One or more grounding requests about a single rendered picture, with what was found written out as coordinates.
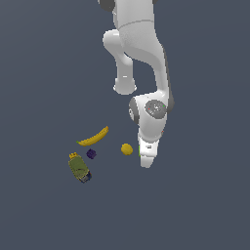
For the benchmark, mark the yellow banana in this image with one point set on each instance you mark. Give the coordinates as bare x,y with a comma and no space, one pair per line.
93,138

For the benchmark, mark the dark purple plum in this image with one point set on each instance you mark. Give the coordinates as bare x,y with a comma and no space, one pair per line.
91,153

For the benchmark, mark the olive green mustard bottle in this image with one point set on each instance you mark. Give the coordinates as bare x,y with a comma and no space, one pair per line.
79,167

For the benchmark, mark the yellow lemon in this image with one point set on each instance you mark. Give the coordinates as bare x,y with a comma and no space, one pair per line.
126,149

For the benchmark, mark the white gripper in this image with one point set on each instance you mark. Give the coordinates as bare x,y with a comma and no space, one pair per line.
148,150

